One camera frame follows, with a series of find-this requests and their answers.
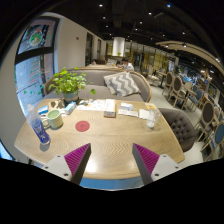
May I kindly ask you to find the white paper napkin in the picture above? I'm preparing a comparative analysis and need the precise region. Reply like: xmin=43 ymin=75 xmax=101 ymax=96
xmin=138 ymin=108 xmax=150 ymax=120

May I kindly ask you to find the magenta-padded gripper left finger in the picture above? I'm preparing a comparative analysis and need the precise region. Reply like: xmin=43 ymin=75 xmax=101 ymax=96
xmin=41 ymin=143 xmax=92 ymax=186

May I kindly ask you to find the white carton with orange print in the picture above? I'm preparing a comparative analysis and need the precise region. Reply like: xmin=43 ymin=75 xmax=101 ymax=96
xmin=103 ymin=98 xmax=117 ymax=118

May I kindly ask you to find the light green mug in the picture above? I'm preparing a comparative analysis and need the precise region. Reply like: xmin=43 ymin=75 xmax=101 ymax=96
xmin=40 ymin=109 xmax=64 ymax=130

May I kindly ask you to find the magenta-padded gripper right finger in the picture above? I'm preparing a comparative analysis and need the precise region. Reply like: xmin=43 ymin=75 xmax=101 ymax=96
xmin=132 ymin=143 xmax=184 ymax=186

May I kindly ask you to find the group of ceiling spotlights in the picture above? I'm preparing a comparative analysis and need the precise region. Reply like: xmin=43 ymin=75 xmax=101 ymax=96
xmin=98 ymin=3 xmax=188 ymax=48

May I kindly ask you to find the white printed paper sheet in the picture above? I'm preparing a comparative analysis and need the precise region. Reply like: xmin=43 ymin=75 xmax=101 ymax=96
xmin=117 ymin=108 xmax=139 ymax=118

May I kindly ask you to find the printed white leaflet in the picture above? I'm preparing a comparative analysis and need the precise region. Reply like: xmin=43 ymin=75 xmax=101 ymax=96
xmin=77 ymin=99 xmax=106 ymax=112

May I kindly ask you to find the small white box blue print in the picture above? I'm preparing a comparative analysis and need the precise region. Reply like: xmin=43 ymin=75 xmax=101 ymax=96
xmin=120 ymin=102 xmax=134 ymax=111

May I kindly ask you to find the clear drinking glass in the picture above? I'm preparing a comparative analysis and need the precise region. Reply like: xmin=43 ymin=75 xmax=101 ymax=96
xmin=145 ymin=107 xmax=162 ymax=130

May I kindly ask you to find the green potted plant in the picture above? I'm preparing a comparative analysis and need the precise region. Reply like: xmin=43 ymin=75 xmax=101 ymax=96
xmin=48 ymin=66 xmax=97 ymax=103

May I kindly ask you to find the grey curved sofa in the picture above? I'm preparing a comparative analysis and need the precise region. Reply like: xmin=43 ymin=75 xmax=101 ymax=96
xmin=43 ymin=68 xmax=153 ymax=103

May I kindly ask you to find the clear bottle with blue label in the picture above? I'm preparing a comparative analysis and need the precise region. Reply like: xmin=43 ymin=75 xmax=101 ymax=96
xmin=25 ymin=104 xmax=52 ymax=146

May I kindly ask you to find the dark-framed window with stickers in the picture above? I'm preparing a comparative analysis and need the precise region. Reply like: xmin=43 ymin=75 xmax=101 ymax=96
xmin=13 ymin=16 xmax=61 ymax=118

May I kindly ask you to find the group of dining chairs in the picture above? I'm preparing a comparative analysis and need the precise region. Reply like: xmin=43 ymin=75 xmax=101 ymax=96
xmin=146 ymin=64 xmax=224 ymax=161

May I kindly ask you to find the yellow card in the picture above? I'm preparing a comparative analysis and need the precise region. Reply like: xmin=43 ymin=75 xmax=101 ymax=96
xmin=144 ymin=102 xmax=157 ymax=111

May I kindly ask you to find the person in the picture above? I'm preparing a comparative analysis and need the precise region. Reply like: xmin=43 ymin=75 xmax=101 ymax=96
xmin=119 ymin=58 xmax=135 ymax=72

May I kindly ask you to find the light blue tissue pack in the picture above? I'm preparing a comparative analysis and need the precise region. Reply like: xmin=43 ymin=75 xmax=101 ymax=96
xmin=63 ymin=101 xmax=78 ymax=116

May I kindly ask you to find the grey white chevron pillow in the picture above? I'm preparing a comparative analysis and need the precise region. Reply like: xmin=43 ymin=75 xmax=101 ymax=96
xmin=103 ymin=70 xmax=142 ymax=98

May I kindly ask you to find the flat round red coaster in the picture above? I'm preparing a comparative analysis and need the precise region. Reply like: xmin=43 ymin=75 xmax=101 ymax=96
xmin=74 ymin=120 xmax=91 ymax=133

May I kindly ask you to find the grey tufted armchair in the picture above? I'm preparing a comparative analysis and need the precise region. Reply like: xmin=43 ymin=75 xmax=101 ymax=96
xmin=159 ymin=107 xmax=198 ymax=154

